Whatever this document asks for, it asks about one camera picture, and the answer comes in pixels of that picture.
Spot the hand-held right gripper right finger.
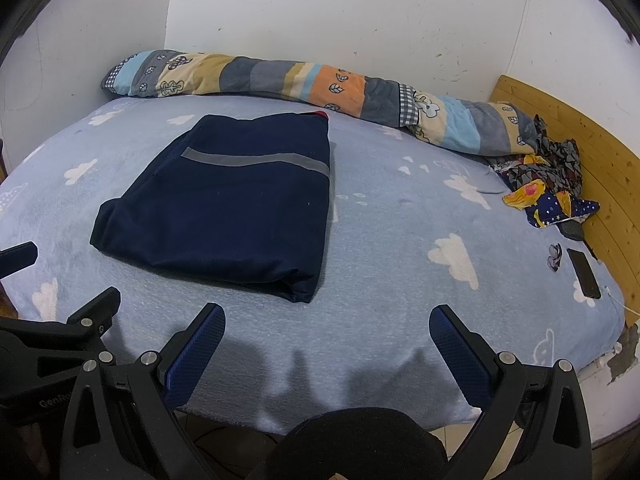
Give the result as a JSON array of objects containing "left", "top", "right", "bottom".
[{"left": 429, "top": 304, "right": 593, "bottom": 480}]

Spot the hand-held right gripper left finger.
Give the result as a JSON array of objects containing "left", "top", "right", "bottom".
[{"left": 60, "top": 302, "right": 227, "bottom": 480}]

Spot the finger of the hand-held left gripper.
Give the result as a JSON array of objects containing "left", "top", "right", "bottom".
[
  {"left": 0, "top": 241, "right": 39, "bottom": 279},
  {"left": 66, "top": 287, "right": 122, "bottom": 347}
]

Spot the navy jacket with red collar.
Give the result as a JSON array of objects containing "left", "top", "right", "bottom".
[{"left": 90, "top": 112, "right": 335, "bottom": 305}]

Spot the blue cloud print bed sheet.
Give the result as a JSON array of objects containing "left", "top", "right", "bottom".
[{"left": 0, "top": 95, "right": 628, "bottom": 433}]

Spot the black smartphone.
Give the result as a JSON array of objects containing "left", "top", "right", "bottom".
[{"left": 566, "top": 247, "right": 603, "bottom": 301}]

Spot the grey patterned garment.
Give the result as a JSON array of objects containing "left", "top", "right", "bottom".
[{"left": 487, "top": 114, "right": 584, "bottom": 197}]

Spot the wooden headboard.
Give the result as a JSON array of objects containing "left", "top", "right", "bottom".
[{"left": 487, "top": 75, "right": 640, "bottom": 307}]

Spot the rolled patchwork quilt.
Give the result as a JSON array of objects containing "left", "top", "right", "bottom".
[{"left": 101, "top": 49, "right": 543, "bottom": 157}]

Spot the black cable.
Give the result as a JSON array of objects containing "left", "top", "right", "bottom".
[{"left": 190, "top": 419, "right": 283, "bottom": 463}]

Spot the white charging cable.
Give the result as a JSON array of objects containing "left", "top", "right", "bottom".
[{"left": 602, "top": 285, "right": 640, "bottom": 319}]

